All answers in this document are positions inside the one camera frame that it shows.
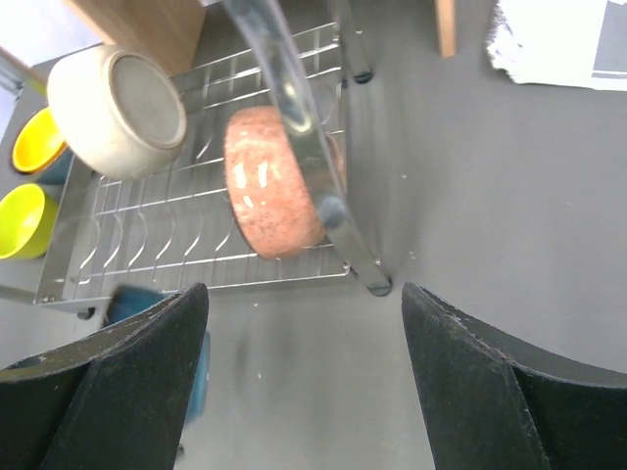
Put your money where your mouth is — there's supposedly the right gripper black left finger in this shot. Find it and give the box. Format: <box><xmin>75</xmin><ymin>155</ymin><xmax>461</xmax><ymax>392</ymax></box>
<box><xmin>1</xmin><ymin>283</ymin><xmax>210</xmax><ymax>469</ymax></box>

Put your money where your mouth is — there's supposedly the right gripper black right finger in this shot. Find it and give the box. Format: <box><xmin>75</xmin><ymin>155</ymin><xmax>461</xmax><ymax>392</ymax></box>
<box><xmin>402</xmin><ymin>283</ymin><xmax>626</xmax><ymax>469</ymax></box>

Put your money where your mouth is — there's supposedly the small teal blue bowl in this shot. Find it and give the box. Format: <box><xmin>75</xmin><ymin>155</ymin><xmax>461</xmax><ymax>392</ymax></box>
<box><xmin>100</xmin><ymin>283</ymin><xmax>213</xmax><ymax>425</ymax></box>

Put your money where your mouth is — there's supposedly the lime green bowl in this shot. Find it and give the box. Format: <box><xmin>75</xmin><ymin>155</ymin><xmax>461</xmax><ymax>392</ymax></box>
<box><xmin>1</xmin><ymin>183</ymin><xmax>59</xmax><ymax>259</ymax></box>

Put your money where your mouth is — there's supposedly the pink speckled bowl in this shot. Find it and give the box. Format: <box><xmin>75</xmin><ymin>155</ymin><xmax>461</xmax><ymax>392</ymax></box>
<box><xmin>223</xmin><ymin>106</ymin><xmax>325</xmax><ymax>259</ymax></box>

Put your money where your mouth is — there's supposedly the orange bowl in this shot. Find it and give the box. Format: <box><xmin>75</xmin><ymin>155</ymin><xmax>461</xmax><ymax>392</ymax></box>
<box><xmin>11</xmin><ymin>107</ymin><xmax>68</xmax><ymax>173</ymax></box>

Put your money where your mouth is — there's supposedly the steel two-tier dish rack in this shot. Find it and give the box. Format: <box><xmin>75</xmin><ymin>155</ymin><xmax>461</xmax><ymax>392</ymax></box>
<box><xmin>1</xmin><ymin>1</ymin><xmax>392</xmax><ymax>318</ymax></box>

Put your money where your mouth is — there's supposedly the cream ceramic bowl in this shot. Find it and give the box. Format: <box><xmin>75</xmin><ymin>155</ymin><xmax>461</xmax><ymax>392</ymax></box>
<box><xmin>46</xmin><ymin>45</ymin><xmax>187</xmax><ymax>180</ymax></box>

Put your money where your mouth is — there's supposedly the grey booklet in plastic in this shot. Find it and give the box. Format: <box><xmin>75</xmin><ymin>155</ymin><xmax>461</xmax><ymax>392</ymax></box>
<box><xmin>486</xmin><ymin>1</ymin><xmax>626</xmax><ymax>91</ymax></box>

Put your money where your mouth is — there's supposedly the wooden shelf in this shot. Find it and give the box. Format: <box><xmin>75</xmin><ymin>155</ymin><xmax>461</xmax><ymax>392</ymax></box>
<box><xmin>0</xmin><ymin>0</ymin><xmax>458</xmax><ymax>84</ymax></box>

